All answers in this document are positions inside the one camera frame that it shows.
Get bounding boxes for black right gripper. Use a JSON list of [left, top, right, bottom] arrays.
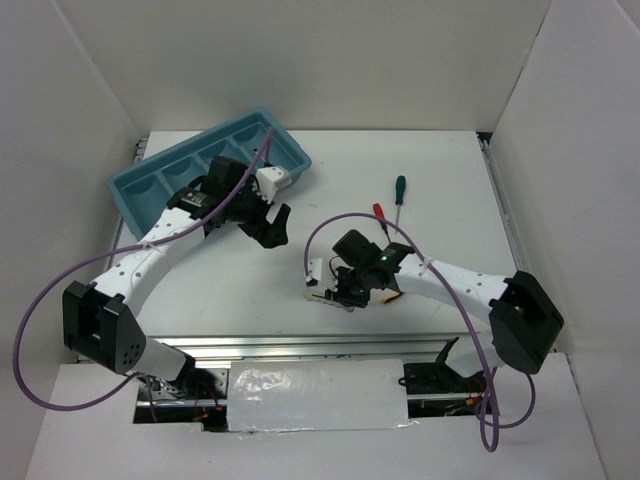
[[325, 264, 373, 309]]

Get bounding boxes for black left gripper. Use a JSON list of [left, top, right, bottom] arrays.
[[224, 177, 289, 249]]

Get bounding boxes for silver utility knife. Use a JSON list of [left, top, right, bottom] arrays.
[[304, 290, 355, 312]]

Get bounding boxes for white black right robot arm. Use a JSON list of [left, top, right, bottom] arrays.
[[330, 230, 564, 394]]

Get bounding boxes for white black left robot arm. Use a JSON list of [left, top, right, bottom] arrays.
[[62, 156, 292, 399]]

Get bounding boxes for yellow black needle-nose pliers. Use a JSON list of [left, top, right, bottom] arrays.
[[380, 293, 404, 305]]

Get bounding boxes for white front cover board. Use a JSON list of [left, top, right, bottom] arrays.
[[227, 359, 408, 432]]

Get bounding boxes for teal compartment tray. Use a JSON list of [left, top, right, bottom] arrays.
[[108, 108, 312, 240]]

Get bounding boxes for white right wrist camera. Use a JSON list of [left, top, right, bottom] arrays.
[[305, 257, 327, 287]]

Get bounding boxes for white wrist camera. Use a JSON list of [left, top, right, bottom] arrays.
[[305, 257, 327, 287], [256, 166, 293, 202]]

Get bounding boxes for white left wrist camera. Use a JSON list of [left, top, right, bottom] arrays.
[[256, 166, 293, 202]]

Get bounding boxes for red handled screwdriver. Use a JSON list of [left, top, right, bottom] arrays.
[[372, 203, 389, 235]]

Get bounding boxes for green handled screwdriver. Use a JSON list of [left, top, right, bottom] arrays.
[[394, 175, 407, 231]]

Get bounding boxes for aluminium table frame rail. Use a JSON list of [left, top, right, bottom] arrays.
[[138, 130, 517, 361]]

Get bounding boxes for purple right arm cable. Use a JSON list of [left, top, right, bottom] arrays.
[[302, 213, 537, 452]]

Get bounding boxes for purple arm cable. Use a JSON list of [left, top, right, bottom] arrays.
[[12, 127, 275, 426], [302, 213, 537, 452]]

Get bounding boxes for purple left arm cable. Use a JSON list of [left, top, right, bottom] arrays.
[[12, 127, 275, 426]]

